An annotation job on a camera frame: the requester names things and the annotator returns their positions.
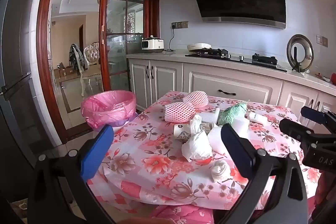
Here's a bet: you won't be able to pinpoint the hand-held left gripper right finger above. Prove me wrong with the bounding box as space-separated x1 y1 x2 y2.
213 123 309 224

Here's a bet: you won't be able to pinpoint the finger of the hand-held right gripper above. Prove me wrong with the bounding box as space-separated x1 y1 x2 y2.
279 118 318 147
301 106 336 132

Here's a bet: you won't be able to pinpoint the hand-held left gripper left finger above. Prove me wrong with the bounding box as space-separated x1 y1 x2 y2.
28 124 116 224

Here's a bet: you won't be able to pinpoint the green wavy striped cloth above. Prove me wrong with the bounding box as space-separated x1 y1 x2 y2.
218 102 248 125

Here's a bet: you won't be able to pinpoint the small white bottle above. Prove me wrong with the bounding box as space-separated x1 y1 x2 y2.
247 112 268 125

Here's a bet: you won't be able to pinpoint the large white tissue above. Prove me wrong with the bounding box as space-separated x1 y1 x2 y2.
182 131 213 162

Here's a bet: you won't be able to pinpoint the pink bagged trash bin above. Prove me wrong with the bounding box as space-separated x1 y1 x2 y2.
80 90 137 132

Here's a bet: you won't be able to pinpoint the white bubble foam wrap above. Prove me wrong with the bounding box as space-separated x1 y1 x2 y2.
199 107 220 122

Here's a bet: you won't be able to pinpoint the small white tissue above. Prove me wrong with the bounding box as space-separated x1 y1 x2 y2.
189 114 202 134

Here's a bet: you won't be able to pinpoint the patterned paper cup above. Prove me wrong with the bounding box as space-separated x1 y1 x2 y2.
176 131 193 142

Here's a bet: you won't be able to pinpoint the white paper cup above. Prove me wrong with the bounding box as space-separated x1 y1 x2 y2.
173 123 192 136

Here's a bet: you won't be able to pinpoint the white foam fruit net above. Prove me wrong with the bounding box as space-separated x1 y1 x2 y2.
183 91 209 109
164 102 196 122

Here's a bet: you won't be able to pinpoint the glass pot lid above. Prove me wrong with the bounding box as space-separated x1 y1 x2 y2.
286 34 315 73

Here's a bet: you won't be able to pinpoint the pink floral tablecloth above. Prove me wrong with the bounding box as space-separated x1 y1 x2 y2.
87 90 322 211

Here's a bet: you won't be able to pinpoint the white kitchen base cabinets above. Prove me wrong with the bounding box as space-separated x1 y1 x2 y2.
126 56 336 119

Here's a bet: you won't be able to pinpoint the pink floral cushion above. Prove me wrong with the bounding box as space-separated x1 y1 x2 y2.
150 204 214 224

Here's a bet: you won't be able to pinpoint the cardboard box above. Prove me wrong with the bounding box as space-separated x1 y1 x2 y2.
54 63 76 79

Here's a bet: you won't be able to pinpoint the black gas stove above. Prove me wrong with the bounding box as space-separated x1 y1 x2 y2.
184 47 288 73

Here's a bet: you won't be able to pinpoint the patterned clothing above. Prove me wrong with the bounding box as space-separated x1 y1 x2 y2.
69 43 85 75

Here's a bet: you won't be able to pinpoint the ornate white dining chair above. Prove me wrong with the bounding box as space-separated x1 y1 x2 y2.
79 44 103 97

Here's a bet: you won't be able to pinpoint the beige stone countertop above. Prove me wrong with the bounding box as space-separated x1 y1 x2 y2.
126 49 336 95

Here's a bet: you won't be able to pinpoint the white rice cooker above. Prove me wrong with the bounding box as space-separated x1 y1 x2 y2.
141 35 165 54

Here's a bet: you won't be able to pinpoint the red wooden glass sliding door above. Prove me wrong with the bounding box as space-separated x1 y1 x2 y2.
98 0 144 92

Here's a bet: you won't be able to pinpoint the red wooden door frame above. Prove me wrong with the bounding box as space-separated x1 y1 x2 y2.
36 0 143 143

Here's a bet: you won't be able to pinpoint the black power cable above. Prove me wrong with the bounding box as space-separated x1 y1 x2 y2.
163 25 177 52

